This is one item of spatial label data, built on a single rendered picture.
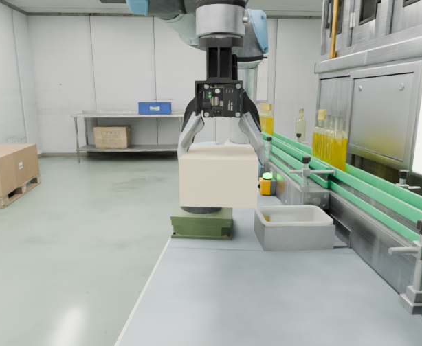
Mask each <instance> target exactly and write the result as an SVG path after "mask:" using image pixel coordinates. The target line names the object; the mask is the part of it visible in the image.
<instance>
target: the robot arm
mask: <svg viewBox="0 0 422 346"><path fill-rule="evenodd" d="M248 2H249V0H126V3H127V6H128V7H129V10H130V11H131V12H132V13H134V14H143V15H145V16H148V15H155V16H156V17H157V18H159V19H160V20H161V21H163V22H164V23H165V24H167V25H168V26H169V27H171V28H172V29H174V30H175V31H176V32H177V33H178V36H179V37H180V39H181V40H182V41H183V42H184V43H186V44H187V45H189V46H191V47H194V48H196V49H199V50H201V51H206V80H195V97H194V98H193V99H192V100H191V101H190V102H189V103H188V105H187V107H186V109H185V113H184V122H183V127H182V130H181V133H180V138H179V145H178V151H177V156H178V162H179V158H180V157H181V156H182V155H183V154H184V153H185V152H187V151H188V149H189V148H190V147H191V146H192V145H219V143H218V142H215V141H208V142H201V143H194V144H192V143H193V142H194V138H195V135H196V134H197V133H198V132H200V131H201V130H202V128H203V127H204V125H205V123H204V120H203V118H213V117H229V139H228V140H227V141H226V142H225V145H251V146H252V147H253V148H254V150H255V153H256V154H257V157H258V177H259V174H260V169H261V166H262V165H264V162H265V146H264V141H263V134H262V130H261V127H260V118H259V114H258V109H257V107H256V94H257V77H258V65H259V64H260V63H261V62H262V61H263V54H266V53H268V52H269V45H268V33H267V18H266V14H265V12H264V11H262V10H251V9H250V8H248V10H246V7H247V4H248ZM202 110H203V118H202V116H201V112H202ZM181 209H183V210H184V211H187V212H190V213H194V214H211V213H214V212H217V211H219V210H221V209H222V207H187V206H181Z"/></svg>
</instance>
